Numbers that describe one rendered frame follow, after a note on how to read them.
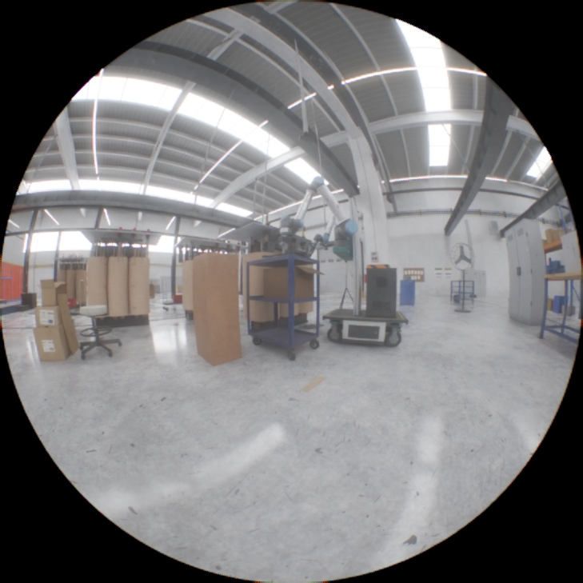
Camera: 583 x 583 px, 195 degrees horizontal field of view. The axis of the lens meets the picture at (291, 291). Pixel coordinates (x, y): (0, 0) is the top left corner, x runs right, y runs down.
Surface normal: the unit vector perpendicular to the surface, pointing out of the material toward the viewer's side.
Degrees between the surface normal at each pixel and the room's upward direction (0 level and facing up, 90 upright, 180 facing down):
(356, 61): 175
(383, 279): 90
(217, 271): 90
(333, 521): 0
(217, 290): 90
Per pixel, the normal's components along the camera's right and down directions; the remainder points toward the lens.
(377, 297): -0.48, 0.03
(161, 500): 0.00, -1.00
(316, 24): 0.07, 1.00
